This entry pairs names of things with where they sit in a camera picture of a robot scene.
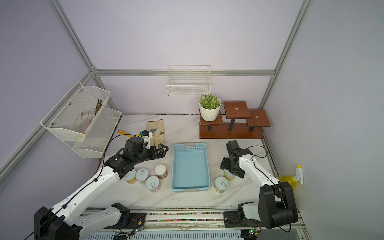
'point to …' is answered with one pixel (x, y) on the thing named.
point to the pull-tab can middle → (142, 175)
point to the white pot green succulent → (209, 106)
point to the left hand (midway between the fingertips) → (160, 150)
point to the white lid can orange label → (161, 171)
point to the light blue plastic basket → (190, 172)
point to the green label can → (221, 184)
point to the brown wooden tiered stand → (243, 123)
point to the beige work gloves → (157, 128)
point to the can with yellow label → (228, 175)
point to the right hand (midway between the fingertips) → (230, 172)
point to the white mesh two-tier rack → (79, 119)
